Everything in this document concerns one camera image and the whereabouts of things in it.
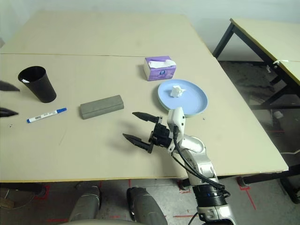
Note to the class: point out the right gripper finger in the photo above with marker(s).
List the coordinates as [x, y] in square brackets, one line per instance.
[137, 141]
[146, 116]

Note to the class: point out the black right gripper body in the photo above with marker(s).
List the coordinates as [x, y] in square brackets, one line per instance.
[160, 137]

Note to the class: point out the grey glasses case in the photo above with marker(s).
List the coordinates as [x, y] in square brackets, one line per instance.
[102, 106]

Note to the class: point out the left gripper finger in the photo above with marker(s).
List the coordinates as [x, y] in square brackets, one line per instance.
[8, 113]
[8, 86]

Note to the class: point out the blue plate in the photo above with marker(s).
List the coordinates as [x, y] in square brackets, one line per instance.
[192, 98]

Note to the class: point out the green plate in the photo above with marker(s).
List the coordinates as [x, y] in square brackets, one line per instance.
[164, 106]

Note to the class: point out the grey robot left leg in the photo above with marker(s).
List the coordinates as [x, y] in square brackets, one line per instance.
[87, 204]

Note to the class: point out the pale robot torso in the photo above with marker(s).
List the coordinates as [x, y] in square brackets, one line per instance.
[98, 222]

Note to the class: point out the black plastic cup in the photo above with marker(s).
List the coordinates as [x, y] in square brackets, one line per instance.
[41, 87]

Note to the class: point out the wooden plank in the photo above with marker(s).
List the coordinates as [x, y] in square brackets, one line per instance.
[7, 203]

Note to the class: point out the white tissue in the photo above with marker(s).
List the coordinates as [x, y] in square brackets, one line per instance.
[176, 91]

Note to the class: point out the beige side table black legs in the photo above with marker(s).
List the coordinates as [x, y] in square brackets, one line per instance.
[262, 35]

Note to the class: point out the grey robot leg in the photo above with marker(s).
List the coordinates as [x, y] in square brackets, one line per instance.
[87, 204]
[145, 207]

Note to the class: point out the black table leg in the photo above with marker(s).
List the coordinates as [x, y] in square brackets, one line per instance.
[23, 187]
[186, 182]
[269, 174]

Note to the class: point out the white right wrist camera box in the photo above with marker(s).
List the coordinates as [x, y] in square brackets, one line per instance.
[177, 122]

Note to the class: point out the white bottle on floor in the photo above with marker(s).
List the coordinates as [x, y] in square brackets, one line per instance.
[278, 114]

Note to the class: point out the purple tissue box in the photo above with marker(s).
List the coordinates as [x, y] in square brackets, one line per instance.
[159, 71]

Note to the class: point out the grey robot right leg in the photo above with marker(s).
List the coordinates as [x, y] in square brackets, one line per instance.
[145, 207]

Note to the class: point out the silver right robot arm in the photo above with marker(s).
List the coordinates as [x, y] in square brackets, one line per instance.
[199, 159]

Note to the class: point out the white marker blue cap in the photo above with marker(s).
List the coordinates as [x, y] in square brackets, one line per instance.
[45, 115]

